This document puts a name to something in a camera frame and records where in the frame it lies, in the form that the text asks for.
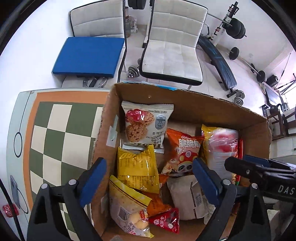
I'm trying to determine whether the white wafer pack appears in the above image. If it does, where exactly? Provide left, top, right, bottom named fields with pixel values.
left=166, top=175, right=215, bottom=224

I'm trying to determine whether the yellow red noodle packet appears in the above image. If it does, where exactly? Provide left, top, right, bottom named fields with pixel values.
left=201, top=125, right=239, bottom=185

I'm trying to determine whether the white puff snack bag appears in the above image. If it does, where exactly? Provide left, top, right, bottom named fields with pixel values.
left=109, top=175, right=154, bottom=238

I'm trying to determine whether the small red snack packet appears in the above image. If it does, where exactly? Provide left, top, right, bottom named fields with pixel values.
left=149, top=208, right=180, bottom=234

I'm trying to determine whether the orange panda snack packet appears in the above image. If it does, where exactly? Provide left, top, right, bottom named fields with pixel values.
left=162, top=128, right=204, bottom=177

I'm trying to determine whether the yellow snack packet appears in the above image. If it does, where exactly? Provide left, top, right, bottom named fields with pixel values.
left=117, top=145, right=160, bottom=194

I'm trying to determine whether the white cookie snack packet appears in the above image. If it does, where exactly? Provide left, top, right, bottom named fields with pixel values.
left=121, top=101, right=174, bottom=154

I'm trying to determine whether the dark wooden chair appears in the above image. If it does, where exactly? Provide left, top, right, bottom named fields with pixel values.
left=267, top=104, right=295, bottom=140

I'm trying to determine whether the blue-grey smartphone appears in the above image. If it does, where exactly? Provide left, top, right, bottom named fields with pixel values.
left=10, top=175, right=21, bottom=208

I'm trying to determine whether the red soda can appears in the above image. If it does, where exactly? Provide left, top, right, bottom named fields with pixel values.
left=2, top=204, right=19, bottom=218

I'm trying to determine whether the open cardboard milk box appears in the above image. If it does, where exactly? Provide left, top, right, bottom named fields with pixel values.
left=90, top=82, right=273, bottom=241

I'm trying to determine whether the black weight bench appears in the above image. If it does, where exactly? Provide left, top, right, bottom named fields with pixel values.
left=198, top=36, right=245, bottom=99

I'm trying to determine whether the white chair with blue cushion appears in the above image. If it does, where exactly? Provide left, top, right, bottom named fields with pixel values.
left=52, top=1, right=127, bottom=89

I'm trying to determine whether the white padded chair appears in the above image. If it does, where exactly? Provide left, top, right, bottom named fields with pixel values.
left=139, top=1, right=208, bottom=86

